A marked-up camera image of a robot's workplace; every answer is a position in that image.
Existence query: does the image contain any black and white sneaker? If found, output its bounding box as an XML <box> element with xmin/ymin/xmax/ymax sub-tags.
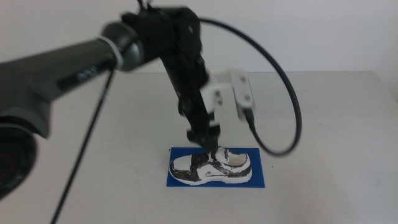
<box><xmin>169</xmin><ymin>146</ymin><xmax>253</xmax><ymax>187</ymax></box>

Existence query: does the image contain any blue rectangular mat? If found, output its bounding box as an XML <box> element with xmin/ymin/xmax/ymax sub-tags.
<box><xmin>166</xmin><ymin>147</ymin><xmax>266</xmax><ymax>189</ymax></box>

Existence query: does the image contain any white zip tie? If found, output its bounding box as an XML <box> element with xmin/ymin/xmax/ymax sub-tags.
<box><xmin>98</xmin><ymin>36</ymin><xmax>126</xmax><ymax>72</ymax></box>

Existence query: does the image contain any white-mounted grey wrist camera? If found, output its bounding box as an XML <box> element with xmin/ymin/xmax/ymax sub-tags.
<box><xmin>200</xmin><ymin>68</ymin><xmax>257</xmax><ymax>123</ymax></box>

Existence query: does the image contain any black braided cable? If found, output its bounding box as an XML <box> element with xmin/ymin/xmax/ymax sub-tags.
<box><xmin>49</xmin><ymin>0</ymin><xmax>303</xmax><ymax>224</ymax></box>

